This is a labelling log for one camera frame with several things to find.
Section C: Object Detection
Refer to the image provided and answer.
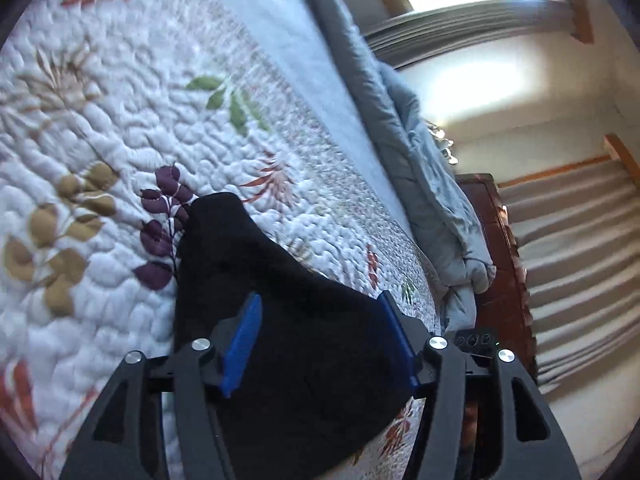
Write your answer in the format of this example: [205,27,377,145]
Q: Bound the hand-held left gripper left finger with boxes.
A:
[60,292,263,480]

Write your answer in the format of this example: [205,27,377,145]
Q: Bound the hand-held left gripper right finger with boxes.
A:
[377,290,581,480]

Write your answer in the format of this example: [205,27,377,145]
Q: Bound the dark pants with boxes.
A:
[172,192,436,471]

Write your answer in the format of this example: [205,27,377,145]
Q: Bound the brown wooden furniture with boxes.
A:
[457,172,539,386]

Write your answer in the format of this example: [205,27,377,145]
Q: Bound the beige pleated curtain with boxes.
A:
[497,157,640,396]

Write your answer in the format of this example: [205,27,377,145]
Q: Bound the grey-blue comforter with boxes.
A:
[290,0,497,332]

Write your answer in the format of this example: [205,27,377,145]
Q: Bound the floral quilted bedspread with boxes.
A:
[0,0,451,480]

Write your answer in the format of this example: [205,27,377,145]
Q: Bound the light blue bed sheet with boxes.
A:
[215,0,416,246]

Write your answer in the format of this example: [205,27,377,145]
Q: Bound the grey pleated curtain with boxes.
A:
[362,0,576,68]

